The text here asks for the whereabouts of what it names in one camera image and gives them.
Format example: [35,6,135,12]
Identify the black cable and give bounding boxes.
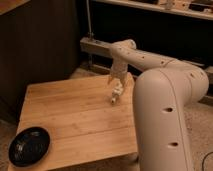
[199,150,213,171]

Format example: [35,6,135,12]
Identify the small white bottle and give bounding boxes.
[111,83,124,104]

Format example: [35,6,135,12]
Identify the wooden shelf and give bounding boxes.
[93,0,213,21]

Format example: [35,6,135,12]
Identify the grey metal beam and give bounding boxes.
[79,36,213,88]

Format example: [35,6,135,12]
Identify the vertical metal pole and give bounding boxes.
[86,0,94,40]

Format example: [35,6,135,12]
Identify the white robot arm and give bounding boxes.
[109,39,209,171]

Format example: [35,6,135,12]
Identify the black ceramic bowl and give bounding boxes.
[8,127,50,167]

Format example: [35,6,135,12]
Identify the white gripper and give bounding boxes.
[107,59,128,91]

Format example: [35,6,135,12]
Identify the wooden table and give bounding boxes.
[8,75,137,171]

